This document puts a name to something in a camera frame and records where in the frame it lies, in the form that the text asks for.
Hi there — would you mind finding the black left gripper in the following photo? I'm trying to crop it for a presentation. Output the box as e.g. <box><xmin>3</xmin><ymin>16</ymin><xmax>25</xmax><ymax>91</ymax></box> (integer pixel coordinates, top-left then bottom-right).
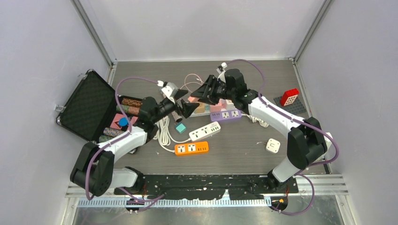
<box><xmin>152</xmin><ymin>90</ymin><xmax>198</xmax><ymax>124</ymax></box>

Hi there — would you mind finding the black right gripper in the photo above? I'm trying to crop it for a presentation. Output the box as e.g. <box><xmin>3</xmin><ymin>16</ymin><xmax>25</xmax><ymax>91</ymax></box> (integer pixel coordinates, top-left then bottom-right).
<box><xmin>191</xmin><ymin>75</ymin><xmax>235</xmax><ymax>106</ymax></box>

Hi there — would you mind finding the pink charger with cable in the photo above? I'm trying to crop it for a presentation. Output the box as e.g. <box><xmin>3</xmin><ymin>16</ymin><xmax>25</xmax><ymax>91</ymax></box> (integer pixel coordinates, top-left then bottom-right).
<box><xmin>181</xmin><ymin>73</ymin><xmax>204</xmax><ymax>103</ymax></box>

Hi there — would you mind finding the pink cube socket adapter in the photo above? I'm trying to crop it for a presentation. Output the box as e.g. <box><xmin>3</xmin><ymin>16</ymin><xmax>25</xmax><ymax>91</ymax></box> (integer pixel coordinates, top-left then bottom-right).
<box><xmin>209</xmin><ymin>99</ymin><xmax>224</xmax><ymax>113</ymax></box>

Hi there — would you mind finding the white plug adapter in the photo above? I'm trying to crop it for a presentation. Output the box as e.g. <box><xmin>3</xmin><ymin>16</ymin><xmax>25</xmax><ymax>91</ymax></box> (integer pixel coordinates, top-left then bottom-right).
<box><xmin>265</xmin><ymin>138</ymin><xmax>281</xmax><ymax>154</ymax></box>

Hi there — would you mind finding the tan cube socket adapter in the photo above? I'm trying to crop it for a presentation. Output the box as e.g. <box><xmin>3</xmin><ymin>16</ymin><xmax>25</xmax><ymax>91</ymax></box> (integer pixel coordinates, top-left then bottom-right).
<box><xmin>194</xmin><ymin>103</ymin><xmax>206</xmax><ymax>114</ymax></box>

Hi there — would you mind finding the white cube socket adapter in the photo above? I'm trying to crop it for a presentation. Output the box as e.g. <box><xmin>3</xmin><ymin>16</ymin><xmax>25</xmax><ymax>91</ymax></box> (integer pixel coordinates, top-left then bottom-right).
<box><xmin>224</xmin><ymin>99</ymin><xmax>235</xmax><ymax>110</ymax></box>

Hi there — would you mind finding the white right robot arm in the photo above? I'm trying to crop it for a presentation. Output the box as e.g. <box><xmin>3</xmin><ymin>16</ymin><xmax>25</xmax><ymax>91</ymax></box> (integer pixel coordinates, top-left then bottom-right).
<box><xmin>191</xmin><ymin>69</ymin><xmax>329</xmax><ymax>192</ymax></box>

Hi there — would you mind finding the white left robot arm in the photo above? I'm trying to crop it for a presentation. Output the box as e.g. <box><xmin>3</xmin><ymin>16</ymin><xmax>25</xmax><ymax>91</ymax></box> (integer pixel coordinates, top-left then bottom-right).
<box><xmin>70</xmin><ymin>97</ymin><xmax>199</xmax><ymax>200</ymax></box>

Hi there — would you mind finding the teal plug adapter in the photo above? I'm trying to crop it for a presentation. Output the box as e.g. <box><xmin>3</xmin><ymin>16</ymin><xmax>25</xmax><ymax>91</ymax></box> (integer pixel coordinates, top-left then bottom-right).
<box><xmin>175</xmin><ymin>123</ymin><xmax>186</xmax><ymax>134</ymax></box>

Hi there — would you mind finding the white multicolour power strip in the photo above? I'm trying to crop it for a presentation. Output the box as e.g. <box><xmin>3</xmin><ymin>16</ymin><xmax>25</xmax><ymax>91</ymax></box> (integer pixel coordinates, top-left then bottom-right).
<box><xmin>190</xmin><ymin>99</ymin><xmax>226</xmax><ymax>117</ymax></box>

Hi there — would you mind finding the purple power strip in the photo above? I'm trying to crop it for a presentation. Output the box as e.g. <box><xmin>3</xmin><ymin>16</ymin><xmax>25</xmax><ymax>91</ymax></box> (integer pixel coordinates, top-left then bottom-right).
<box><xmin>210</xmin><ymin>109</ymin><xmax>242</xmax><ymax>122</ymax></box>

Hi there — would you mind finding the white usb power strip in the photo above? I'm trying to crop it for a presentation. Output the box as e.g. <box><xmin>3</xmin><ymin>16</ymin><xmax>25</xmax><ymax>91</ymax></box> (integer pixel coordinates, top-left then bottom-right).
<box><xmin>189</xmin><ymin>121</ymin><xmax>221</xmax><ymax>142</ymax></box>

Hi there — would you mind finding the orange power strip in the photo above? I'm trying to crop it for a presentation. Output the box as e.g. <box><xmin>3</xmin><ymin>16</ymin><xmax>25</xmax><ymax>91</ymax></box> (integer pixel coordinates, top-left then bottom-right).
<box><xmin>175</xmin><ymin>142</ymin><xmax>209</xmax><ymax>156</ymax></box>

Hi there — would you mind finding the blue round chip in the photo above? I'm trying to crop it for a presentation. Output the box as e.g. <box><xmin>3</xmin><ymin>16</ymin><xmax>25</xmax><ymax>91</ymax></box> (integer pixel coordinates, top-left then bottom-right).
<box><xmin>118</xmin><ymin>117</ymin><xmax>129</xmax><ymax>127</ymax></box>

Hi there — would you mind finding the red toy brick block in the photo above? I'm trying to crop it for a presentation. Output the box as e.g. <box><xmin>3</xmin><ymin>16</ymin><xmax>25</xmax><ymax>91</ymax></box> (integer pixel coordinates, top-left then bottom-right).
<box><xmin>279</xmin><ymin>88</ymin><xmax>300</xmax><ymax>106</ymax></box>

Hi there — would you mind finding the black poker chip case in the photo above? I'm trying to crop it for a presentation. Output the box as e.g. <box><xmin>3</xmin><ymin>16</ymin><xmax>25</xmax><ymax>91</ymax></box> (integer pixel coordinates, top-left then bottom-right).
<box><xmin>56</xmin><ymin>69</ymin><xmax>128</xmax><ymax>143</ymax></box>

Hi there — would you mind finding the dark grey brick baseplate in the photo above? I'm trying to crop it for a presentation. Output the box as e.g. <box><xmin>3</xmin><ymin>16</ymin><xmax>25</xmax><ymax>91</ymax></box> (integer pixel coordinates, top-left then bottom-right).
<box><xmin>273</xmin><ymin>96</ymin><xmax>306</xmax><ymax>115</ymax></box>

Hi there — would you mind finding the white box device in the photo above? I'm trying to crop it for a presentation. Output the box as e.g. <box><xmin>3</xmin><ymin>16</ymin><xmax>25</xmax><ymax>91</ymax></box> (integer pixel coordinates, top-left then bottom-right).
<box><xmin>323</xmin><ymin>132</ymin><xmax>333</xmax><ymax>150</ymax></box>

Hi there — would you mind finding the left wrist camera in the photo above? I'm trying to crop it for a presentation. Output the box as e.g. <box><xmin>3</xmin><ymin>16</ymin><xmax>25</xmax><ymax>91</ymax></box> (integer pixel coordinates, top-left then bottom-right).
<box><xmin>157</xmin><ymin>80</ymin><xmax>178</xmax><ymax>104</ymax></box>

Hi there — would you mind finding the white coiled power cable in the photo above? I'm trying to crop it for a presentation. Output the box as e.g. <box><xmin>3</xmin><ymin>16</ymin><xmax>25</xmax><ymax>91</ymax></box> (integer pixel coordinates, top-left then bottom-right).
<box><xmin>150</xmin><ymin>116</ymin><xmax>191</xmax><ymax>154</ymax></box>

